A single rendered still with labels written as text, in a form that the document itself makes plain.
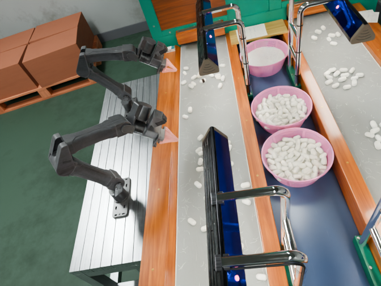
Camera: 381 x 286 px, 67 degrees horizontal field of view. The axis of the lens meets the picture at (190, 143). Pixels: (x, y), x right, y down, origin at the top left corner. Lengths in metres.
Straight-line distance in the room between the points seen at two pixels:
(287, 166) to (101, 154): 0.94
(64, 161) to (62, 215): 1.41
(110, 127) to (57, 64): 2.42
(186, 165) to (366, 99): 0.84
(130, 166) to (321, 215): 0.87
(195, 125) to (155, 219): 0.51
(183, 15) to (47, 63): 1.93
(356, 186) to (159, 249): 0.72
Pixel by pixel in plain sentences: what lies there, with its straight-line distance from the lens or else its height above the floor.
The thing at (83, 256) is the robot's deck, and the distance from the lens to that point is 1.33.
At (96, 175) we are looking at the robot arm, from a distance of 1.18.
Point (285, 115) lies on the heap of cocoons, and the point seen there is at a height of 0.74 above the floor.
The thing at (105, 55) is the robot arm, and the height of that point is 1.06.
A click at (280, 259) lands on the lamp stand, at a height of 1.12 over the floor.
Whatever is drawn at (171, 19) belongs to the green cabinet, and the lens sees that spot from 1.92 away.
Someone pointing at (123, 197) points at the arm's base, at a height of 0.70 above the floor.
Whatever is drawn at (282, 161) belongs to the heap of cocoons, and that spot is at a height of 0.74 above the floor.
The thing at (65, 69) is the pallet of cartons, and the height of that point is 0.27.
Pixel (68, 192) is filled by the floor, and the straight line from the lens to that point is 2.54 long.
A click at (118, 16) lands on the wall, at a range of 4.12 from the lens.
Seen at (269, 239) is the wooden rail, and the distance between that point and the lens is 1.02.
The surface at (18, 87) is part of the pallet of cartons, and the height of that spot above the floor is 0.24.
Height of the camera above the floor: 1.71
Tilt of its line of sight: 47 degrees down
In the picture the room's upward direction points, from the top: 21 degrees counter-clockwise
